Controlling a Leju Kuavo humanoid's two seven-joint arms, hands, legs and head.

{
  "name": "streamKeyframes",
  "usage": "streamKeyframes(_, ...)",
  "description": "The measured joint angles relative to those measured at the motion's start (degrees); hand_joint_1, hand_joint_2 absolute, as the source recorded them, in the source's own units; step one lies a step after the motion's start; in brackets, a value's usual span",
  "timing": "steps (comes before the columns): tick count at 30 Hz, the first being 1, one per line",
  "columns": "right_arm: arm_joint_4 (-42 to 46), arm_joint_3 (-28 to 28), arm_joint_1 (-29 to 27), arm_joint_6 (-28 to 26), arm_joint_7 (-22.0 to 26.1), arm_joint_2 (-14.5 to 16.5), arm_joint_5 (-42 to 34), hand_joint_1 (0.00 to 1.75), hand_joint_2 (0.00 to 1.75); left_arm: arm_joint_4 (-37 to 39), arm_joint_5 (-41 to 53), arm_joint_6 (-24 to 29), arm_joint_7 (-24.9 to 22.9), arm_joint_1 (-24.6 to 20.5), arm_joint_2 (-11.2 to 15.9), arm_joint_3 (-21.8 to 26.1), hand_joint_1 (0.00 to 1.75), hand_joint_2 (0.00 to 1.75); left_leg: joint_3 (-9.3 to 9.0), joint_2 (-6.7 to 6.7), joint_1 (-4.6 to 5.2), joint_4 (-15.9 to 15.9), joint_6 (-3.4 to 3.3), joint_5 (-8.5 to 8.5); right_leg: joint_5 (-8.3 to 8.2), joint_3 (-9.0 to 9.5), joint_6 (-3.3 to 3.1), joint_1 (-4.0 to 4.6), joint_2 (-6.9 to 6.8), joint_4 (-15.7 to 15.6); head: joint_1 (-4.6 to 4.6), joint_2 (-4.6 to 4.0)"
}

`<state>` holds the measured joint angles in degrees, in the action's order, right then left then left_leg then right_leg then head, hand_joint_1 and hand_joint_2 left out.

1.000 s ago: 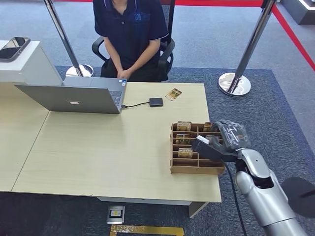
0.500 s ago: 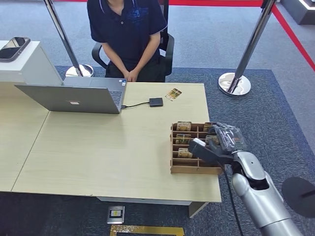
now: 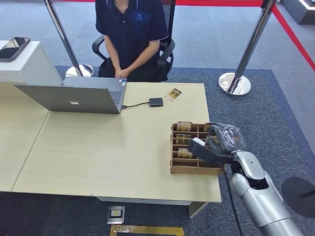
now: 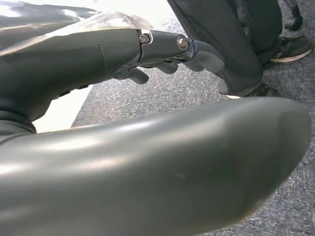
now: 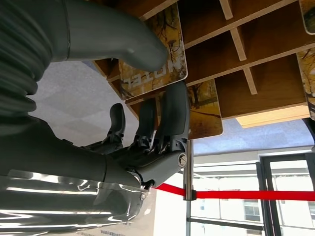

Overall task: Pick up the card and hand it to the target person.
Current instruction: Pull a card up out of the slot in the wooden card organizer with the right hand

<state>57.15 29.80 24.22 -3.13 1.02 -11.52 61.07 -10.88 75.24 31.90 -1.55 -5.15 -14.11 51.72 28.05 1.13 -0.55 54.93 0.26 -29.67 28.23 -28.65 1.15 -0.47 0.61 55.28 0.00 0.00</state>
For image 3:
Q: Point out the red barrier belt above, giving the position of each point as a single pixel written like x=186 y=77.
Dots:
x=221 y=3
x=292 y=37

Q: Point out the person's left hand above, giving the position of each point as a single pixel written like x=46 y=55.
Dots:
x=126 y=73

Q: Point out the silver floor socket box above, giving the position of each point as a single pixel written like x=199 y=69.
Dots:
x=115 y=215

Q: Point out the black external drive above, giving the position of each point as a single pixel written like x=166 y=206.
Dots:
x=155 y=102

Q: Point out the black smartphone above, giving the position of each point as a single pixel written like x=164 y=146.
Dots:
x=13 y=49

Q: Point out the gold floor tape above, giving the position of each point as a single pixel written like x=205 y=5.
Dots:
x=147 y=230

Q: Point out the person's right forearm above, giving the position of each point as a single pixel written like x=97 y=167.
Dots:
x=113 y=55

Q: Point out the wooden slotted card organizer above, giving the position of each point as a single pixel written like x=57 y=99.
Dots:
x=186 y=169

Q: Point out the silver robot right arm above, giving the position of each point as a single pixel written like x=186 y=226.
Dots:
x=260 y=202

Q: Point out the dark display platform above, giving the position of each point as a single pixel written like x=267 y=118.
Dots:
x=295 y=11

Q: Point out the chrome stanchion post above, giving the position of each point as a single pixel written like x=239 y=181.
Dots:
x=63 y=35
x=251 y=45

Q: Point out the grey laptop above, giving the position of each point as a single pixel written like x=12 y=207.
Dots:
x=73 y=97

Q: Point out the person's left forearm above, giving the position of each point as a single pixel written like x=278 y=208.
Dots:
x=143 y=58

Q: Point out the black and pale wrist camera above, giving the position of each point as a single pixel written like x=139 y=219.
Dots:
x=202 y=151

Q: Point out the person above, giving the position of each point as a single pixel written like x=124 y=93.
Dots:
x=130 y=32

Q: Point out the white cabinet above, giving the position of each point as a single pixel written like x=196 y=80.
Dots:
x=32 y=65

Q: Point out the black office chair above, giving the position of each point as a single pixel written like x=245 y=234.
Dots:
x=165 y=55

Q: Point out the person's right hand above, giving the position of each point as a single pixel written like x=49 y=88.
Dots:
x=118 y=73

